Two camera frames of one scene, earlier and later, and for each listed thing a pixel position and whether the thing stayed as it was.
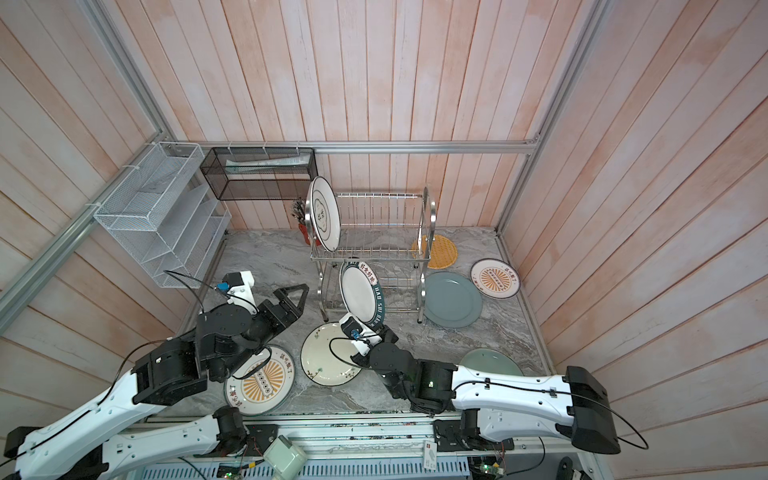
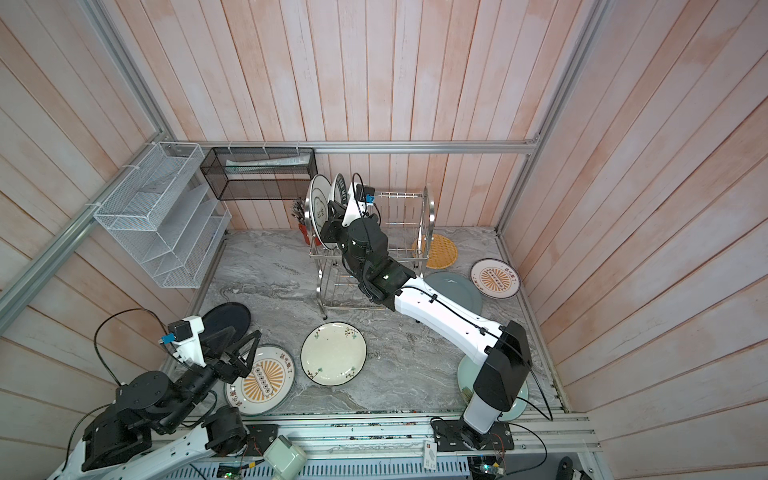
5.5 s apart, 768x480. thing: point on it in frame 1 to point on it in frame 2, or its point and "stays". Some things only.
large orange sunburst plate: x=265 y=387 stays
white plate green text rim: x=362 y=292 to x=339 y=193
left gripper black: x=280 y=320 to x=240 y=367
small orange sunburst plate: x=495 y=278 stays
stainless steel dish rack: x=393 y=234 stays
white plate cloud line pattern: x=322 y=213 stays
